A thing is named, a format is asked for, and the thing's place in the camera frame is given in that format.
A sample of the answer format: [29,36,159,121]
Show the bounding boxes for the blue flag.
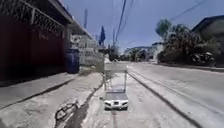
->
[98,25,107,47]

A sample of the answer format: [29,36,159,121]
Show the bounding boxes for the bushy trees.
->
[154,18,222,65]

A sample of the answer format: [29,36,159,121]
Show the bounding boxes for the parked vehicle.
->
[191,51,217,67]

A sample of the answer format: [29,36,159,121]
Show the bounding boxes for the building with red gate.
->
[0,0,95,83]

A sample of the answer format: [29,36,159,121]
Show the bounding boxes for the blue barrel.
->
[64,48,81,75]

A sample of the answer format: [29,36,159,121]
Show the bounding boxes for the pale concrete road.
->
[79,61,224,128]

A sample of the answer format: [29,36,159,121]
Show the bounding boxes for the small grey cart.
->
[102,61,130,111]

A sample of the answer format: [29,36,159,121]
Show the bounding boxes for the pale block wall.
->
[70,33,105,67]

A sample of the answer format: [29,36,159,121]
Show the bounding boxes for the building with dark roof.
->
[191,13,224,67]

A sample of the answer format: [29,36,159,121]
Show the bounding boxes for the pole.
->
[83,8,89,31]

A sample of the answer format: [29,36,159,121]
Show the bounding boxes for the overhead wires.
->
[111,0,208,45]

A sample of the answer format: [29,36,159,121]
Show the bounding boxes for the distant pale buildings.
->
[121,41,165,63]

